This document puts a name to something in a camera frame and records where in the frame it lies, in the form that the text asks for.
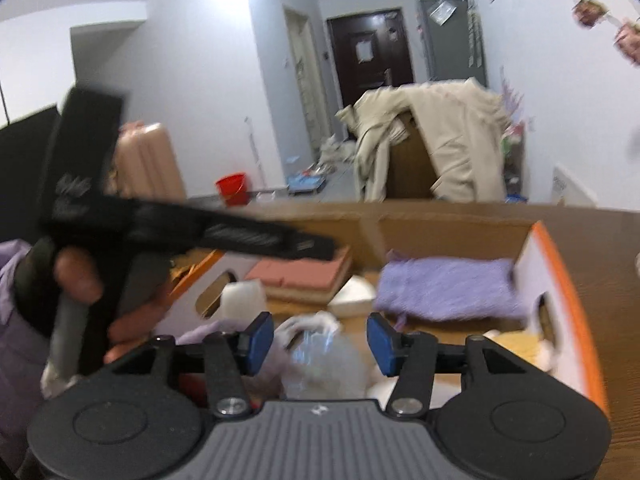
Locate clear plastic bag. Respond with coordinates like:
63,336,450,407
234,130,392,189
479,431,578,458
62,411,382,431
274,311,368,400

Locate person's left hand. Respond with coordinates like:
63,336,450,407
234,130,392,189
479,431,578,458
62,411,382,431
53,247,172,364

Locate purple knitted pouch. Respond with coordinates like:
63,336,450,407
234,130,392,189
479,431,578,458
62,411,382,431
374,252,526,323

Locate white foam piece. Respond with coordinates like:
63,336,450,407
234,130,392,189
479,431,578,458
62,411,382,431
326,275,376,318

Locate orange cardboard box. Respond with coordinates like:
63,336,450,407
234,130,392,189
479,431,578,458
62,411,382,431
160,214,608,408

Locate pink suitcase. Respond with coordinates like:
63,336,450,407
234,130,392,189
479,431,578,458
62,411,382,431
111,122,186,203

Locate yellow fluffy item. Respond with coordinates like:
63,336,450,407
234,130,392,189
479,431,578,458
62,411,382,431
484,330,556,373

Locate red bucket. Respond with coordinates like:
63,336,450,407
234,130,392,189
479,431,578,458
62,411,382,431
216,172,250,207

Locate brown wooden chair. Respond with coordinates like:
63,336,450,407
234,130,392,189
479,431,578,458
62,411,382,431
386,112,438,200

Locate blue pet feeder tray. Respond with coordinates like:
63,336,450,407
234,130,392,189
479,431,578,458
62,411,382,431
286,171,326,195

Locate white dog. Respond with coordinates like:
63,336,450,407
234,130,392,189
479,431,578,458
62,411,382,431
319,136,357,164

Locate beige coat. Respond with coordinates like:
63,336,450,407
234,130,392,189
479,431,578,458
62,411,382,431
336,78,511,203

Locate dark entrance door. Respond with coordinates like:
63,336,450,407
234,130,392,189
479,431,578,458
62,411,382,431
326,8,414,106

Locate grey refrigerator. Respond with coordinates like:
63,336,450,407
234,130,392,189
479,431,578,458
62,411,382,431
416,0,487,86

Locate dried pink roses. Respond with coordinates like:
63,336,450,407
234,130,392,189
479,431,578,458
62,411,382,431
572,0,639,66

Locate white mop handle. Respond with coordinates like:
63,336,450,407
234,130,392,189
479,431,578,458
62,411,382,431
244,116,267,192

